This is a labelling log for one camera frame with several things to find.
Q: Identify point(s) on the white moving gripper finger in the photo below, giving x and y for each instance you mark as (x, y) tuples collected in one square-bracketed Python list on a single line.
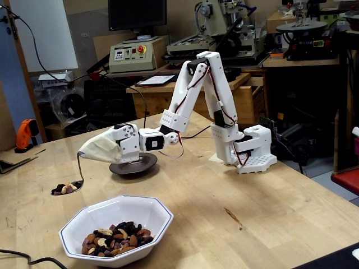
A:
[(130, 151)]

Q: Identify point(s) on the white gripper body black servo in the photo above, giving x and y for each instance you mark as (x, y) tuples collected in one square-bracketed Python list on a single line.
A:
[(129, 148)]

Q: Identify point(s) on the white fixed gripper finger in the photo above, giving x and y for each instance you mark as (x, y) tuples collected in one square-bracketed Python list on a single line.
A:
[(103, 147)]

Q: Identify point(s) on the bent metal spoon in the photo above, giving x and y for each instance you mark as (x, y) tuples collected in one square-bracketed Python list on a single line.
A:
[(80, 182)]

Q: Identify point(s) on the scooped trail mix portion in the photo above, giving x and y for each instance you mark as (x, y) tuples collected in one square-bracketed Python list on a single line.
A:
[(66, 189)]

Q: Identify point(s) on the white octagonal bowl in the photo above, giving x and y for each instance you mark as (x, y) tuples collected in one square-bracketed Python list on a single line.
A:
[(120, 210)]

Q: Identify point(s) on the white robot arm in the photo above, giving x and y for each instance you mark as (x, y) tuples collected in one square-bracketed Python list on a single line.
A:
[(221, 92)]

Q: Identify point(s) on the dark brown plate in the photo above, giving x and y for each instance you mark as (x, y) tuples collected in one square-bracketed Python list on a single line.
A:
[(134, 168)]

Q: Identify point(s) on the beige tape wrap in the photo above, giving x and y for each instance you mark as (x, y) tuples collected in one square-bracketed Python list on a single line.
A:
[(98, 148)]

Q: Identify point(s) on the black storage bin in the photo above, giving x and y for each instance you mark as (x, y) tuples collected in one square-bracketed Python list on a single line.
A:
[(109, 98)]

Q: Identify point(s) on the clear plastic bag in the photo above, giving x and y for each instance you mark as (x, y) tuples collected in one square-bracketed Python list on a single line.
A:
[(70, 106)]

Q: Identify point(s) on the black tablet white screen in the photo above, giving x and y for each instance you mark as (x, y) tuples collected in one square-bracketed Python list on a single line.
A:
[(157, 79)]

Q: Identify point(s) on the beige control box red button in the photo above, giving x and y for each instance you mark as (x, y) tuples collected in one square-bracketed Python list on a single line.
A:
[(131, 61)]

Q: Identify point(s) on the orange handheld tool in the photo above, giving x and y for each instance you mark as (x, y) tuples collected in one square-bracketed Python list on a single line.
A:
[(25, 131)]

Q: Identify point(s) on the white electronics box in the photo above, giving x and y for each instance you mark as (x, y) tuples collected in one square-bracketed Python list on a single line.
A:
[(56, 77)]

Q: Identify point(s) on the trail mix heap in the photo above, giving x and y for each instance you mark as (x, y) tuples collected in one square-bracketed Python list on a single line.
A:
[(117, 241)]

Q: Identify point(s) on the flat cardboard piece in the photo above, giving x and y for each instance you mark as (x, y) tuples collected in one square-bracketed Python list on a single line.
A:
[(14, 159)]

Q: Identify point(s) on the black computer monitor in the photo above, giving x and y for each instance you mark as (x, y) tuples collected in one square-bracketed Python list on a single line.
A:
[(137, 14)]

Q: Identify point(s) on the wooden workbench with drawer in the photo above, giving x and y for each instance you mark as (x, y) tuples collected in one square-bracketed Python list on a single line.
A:
[(246, 98)]

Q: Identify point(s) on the black controller board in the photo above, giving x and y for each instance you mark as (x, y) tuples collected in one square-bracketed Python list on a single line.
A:
[(267, 126)]

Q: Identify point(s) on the grey milling machine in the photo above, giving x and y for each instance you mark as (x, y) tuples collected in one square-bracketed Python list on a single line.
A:
[(213, 16)]

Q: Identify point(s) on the brown cardboard box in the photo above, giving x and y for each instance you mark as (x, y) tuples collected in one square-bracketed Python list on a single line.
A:
[(276, 22)]

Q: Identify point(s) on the wooden machine table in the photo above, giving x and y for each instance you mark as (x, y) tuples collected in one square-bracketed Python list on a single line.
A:
[(303, 62)]

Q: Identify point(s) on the black scroll saw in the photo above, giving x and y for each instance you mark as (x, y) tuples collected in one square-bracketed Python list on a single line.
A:
[(308, 45)]

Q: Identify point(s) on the red chair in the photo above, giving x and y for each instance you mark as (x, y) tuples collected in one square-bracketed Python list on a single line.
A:
[(347, 179)]

